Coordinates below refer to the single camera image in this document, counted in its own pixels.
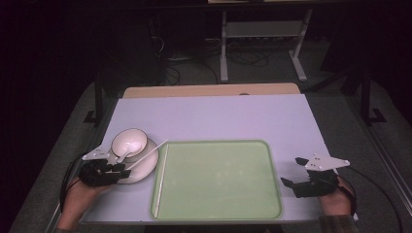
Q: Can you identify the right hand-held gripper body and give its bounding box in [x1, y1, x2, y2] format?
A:
[292, 152, 351, 199]

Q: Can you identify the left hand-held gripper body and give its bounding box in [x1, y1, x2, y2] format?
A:
[78, 146, 115, 187]

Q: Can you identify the white plate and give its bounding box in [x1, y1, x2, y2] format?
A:
[106, 137, 160, 184]

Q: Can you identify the white bowl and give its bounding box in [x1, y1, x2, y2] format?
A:
[111, 128, 149, 159]

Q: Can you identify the silver metal chopstick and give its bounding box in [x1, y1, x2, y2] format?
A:
[126, 139, 169, 171]
[154, 144, 170, 218]

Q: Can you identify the light green plastic tray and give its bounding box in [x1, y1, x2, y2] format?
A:
[149, 139, 284, 221]

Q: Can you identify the person's right hand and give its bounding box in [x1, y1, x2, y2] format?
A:
[319, 177, 356, 216]

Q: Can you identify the person's left hand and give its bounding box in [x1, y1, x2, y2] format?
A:
[67, 182, 115, 210]

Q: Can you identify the black metal stand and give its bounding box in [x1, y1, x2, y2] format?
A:
[360, 67, 388, 125]
[83, 74, 105, 125]

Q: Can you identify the aluminium rail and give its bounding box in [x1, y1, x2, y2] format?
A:
[45, 129, 110, 233]
[346, 96, 412, 208]

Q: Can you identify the short black cable loop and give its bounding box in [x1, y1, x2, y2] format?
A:
[337, 183, 358, 217]

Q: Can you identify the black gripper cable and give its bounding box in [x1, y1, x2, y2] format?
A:
[346, 165, 405, 233]
[58, 151, 90, 213]

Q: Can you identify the tangle of floor cables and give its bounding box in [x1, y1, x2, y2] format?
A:
[163, 38, 270, 86]

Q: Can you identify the white metal desk frame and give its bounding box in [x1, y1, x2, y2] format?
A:
[219, 9, 314, 83]

